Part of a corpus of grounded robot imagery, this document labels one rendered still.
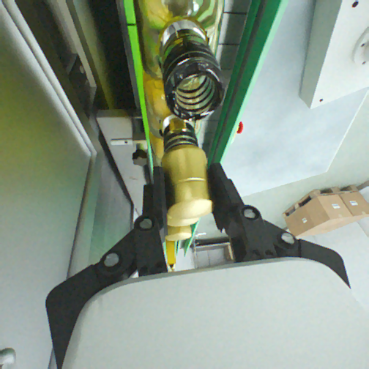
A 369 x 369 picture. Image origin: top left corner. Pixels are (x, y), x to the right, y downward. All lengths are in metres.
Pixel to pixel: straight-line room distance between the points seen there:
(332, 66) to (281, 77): 0.11
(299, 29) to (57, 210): 0.59
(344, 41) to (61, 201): 0.59
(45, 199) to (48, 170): 0.03
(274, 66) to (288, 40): 0.06
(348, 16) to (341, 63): 0.10
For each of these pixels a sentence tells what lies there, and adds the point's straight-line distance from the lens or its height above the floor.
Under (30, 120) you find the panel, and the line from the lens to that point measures 0.21.
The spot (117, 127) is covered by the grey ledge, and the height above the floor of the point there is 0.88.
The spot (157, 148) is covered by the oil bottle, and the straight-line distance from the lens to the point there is 0.20.
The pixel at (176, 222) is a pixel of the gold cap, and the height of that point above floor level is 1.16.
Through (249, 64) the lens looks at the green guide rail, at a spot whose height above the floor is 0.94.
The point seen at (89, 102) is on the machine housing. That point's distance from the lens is 0.45.
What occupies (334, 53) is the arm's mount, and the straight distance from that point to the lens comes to 0.58.
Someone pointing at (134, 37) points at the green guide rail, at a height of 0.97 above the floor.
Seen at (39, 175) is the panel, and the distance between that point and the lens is 0.21.
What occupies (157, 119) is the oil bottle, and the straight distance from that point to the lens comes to 0.16.
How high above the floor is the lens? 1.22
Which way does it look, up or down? 31 degrees down
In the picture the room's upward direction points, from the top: 171 degrees clockwise
